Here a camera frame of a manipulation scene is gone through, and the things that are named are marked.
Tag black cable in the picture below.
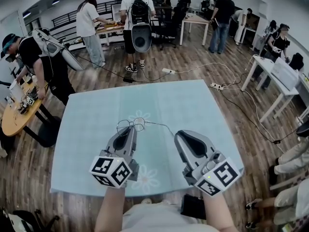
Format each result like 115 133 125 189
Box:
77 54 169 83

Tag person's left forearm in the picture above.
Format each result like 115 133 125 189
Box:
94 186 127 232

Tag white cabinet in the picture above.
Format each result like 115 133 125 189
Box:
252 15 269 51

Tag grey backpack rig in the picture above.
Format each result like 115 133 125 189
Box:
31 28 84 72

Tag black metal railing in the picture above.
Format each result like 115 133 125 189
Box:
51 0 122 32

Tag person's right forearm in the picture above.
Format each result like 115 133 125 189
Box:
202 189 239 232

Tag person's white shirt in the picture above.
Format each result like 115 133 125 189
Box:
122 198 220 232

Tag black bag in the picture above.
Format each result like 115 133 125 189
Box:
289 53 305 71

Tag wooden table with dishes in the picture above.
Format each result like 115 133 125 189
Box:
95 20 125 46

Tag round yellow wooden table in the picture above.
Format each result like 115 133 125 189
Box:
1 80 62 148

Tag black backpack with grey shell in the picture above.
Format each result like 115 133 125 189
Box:
130 0 153 53

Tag hand-held gripper on table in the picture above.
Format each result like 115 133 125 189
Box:
17 93 38 115

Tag white cable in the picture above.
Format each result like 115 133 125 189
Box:
175 54 285 154

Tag white rectangular table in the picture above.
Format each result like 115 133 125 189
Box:
241 55 300 123

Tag black pouch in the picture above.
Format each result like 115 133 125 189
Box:
180 194 207 220

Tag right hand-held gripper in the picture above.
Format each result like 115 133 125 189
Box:
174 130 241 197

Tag white bucket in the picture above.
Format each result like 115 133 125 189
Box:
9 80 26 104

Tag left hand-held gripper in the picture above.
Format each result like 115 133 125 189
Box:
88 126 140 189

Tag thin wire-frame glasses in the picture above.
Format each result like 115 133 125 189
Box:
116 117 175 137

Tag wooden table with white legs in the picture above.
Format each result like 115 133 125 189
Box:
180 13 210 47

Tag light blue floral tablecloth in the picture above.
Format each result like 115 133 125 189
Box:
50 79 244 198

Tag black office chair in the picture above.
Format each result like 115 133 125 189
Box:
152 6 178 48

